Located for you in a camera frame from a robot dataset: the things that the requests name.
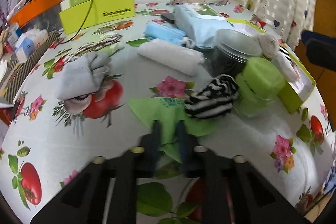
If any lime green cardboard box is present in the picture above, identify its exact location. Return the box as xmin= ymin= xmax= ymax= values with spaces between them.
xmin=59 ymin=0 xmax=135 ymax=35

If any wet wipes pack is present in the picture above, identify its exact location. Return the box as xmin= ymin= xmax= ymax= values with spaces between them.
xmin=173 ymin=3 xmax=234 ymax=48

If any black smartphone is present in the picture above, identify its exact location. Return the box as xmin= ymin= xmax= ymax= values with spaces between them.
xmin=161 ymin=13 xmax=175 ymax=24

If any green cloth with print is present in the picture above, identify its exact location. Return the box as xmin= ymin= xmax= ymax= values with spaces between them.
xmin=128 ymin=97 xmax=215 ymax=163

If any pale mint sock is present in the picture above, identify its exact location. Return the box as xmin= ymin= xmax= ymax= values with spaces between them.
xmin=271 ymin=53 xmax=299 ymax=83

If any blue face mask pack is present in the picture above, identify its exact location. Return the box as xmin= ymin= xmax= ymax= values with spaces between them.
xmin=144 ymin=22 xmax=186 ymax=45

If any black striped gift box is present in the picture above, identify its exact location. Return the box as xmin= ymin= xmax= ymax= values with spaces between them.
xmin=1 ymin=31 xmax=60 ymax=108

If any orange plastic bin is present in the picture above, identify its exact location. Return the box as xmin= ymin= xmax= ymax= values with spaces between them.
xmin=9 ymin=0 xmax=62 ymax=27

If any wooden cabinet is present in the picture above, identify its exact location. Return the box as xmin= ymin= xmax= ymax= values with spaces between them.
xmin=295 ymin=0 xmax=335 ymax=120

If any white tray box green rim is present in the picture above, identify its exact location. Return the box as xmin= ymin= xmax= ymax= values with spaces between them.
xmin=227 ymin=18 xmax=316 ymax=114

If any white blue small box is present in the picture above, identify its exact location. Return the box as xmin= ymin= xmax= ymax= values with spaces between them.
xmin=15 ymin=28 xmax=49 ymax=64

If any rolled white towel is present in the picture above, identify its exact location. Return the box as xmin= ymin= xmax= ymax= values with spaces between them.
xmin=138 ymin=39 xmax=205 ymax=76

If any green striped packet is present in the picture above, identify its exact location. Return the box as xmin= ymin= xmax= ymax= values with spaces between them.
xmin=62 ymin=34 xmax=124 ymax=64

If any clear plastic round container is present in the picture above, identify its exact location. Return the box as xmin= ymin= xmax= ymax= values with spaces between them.
xmin=210 ymin=29 xmax=262 ymax=78

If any beige striped cloth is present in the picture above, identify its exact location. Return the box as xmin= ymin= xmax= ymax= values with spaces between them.
xmin=252 ymin=34 xmax=279 ymax=60

